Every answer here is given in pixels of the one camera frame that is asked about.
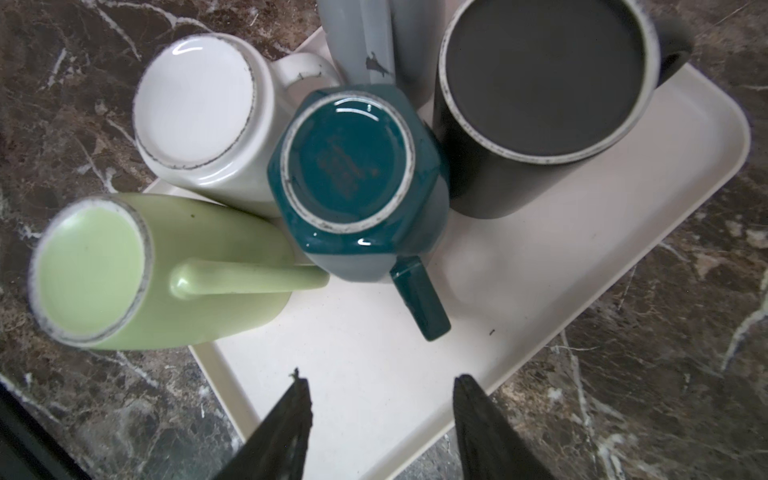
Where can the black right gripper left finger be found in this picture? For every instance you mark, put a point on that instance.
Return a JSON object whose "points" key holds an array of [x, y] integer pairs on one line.
{"points": [[278, 447]]}

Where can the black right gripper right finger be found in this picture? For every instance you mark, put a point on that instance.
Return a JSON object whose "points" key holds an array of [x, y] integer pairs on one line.
{"points": [[489, 447]]}

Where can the dark green faceted mug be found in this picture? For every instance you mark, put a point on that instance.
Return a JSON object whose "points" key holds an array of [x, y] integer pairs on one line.
{"points": [[363, 187]]}

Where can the light green mug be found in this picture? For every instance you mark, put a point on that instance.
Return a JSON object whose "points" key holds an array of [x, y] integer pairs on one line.
{"points": [[136, 271]]}

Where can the white mug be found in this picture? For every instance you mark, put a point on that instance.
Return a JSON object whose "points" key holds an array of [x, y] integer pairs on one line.
{"points": [[209, 111]]}

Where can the black mug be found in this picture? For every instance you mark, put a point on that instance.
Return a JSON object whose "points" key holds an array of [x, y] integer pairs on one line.
{"points": [[527, 91]]}

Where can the grey mug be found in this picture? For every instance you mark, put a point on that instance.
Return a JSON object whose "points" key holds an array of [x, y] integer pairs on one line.
{"points": [[386, 42]]}

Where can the beige plastic tray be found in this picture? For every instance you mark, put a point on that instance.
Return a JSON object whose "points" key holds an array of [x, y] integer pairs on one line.
{"points": [[381, 393]]}

